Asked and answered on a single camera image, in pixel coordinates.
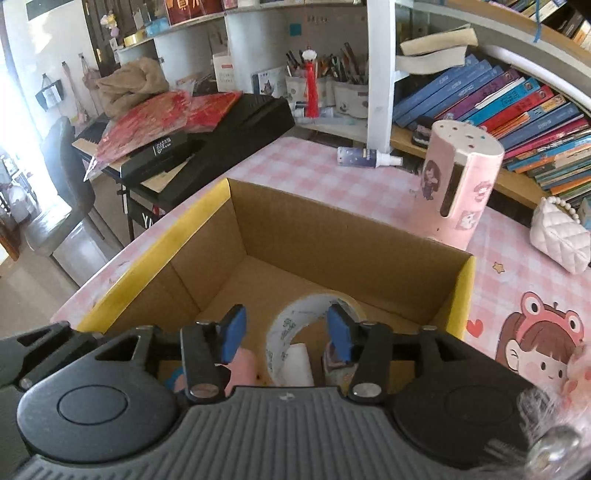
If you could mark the books on curved shelf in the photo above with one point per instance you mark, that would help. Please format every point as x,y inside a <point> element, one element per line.
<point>554,16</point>

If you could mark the grey stool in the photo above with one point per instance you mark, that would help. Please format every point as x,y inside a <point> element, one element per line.
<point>60,240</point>

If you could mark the black electric keyboard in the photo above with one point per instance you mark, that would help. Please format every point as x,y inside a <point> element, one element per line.
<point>87,136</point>

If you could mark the small spray bottle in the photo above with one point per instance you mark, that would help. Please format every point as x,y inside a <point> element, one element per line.
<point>364,157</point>

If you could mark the pink plastic object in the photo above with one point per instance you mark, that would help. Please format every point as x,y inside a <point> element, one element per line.
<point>242,371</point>

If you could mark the white paper packet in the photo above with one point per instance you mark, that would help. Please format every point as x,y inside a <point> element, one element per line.
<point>298,364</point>

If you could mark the cardboard box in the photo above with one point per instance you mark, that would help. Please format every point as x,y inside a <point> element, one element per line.
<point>323,240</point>

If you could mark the white quilted pearl purse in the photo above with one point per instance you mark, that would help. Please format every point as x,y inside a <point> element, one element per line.
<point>561,235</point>

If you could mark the pink cartoon cylinder holder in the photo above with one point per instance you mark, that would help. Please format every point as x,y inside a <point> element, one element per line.
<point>457,184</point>

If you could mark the beige plush blanket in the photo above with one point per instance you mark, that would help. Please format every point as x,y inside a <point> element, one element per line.
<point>134,85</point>

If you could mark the hanging dark bag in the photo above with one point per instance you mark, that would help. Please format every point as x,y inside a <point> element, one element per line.
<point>50,94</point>

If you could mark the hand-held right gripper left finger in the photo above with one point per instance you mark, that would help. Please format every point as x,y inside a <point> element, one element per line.
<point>233,334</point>

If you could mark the row of colourful books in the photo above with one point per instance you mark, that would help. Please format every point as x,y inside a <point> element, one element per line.
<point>508,106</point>

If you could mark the cartoon picture card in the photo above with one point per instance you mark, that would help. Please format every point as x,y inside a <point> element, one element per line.
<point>270,82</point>

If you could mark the red figure print box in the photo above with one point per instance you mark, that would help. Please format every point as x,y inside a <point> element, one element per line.
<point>194,9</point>

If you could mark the white shelf unit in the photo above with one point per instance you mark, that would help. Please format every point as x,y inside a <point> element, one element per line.
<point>381,92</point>

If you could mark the black keyboard case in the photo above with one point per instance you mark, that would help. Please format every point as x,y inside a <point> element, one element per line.
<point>240,129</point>

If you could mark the black chair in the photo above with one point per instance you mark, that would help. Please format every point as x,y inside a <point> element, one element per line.
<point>69,170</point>

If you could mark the clear packing tape roll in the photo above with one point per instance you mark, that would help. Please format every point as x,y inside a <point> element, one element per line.
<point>277,337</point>

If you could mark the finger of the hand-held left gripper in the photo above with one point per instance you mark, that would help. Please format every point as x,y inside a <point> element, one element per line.
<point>41,355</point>

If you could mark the stack of lying books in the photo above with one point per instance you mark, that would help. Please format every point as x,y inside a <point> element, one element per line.
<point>434,48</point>

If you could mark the blue sticky note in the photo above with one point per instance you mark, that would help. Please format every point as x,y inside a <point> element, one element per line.
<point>296,29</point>

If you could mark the black keyboard stand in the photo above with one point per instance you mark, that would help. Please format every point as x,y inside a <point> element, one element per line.
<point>138,217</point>

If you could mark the clear fuzzy bauble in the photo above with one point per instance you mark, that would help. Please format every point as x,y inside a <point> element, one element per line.
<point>554,438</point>

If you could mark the white box red label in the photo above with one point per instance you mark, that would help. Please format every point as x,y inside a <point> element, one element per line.
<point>225,74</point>

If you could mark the white pen holder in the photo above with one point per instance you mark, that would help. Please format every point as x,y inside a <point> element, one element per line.
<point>298,90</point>
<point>351,99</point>

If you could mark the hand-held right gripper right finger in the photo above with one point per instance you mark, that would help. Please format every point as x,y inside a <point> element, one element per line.
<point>339,334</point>

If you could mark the flat black box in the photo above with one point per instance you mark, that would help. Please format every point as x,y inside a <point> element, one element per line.
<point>161,152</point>

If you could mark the red hanging tassel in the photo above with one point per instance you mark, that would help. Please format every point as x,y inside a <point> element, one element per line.
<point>311,87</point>

